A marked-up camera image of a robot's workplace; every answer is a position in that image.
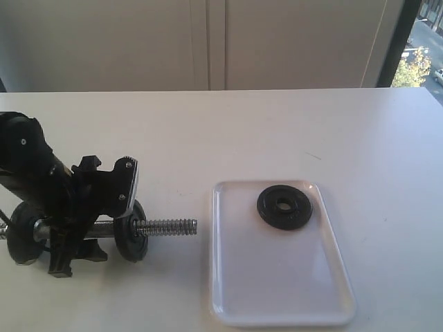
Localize beige cabinet doors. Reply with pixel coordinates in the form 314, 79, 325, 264
1, 1, 403, 92

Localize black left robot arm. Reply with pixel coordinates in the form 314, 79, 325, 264
1, 111, 108, 277

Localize black window frame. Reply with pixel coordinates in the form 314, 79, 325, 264
376, 0, 422, 88

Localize black weight plate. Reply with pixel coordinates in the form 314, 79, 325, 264
257, 185, 313, 231
113, 200, 148, 263
6, 202, 47, 266

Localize white plastic tray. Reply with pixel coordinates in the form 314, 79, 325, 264
209, 180, 356, 328

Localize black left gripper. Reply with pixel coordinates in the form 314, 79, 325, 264
48, 155, 118, 278

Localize chrome threaded dumbbell bar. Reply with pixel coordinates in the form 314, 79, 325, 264
0, 217, 199, 245

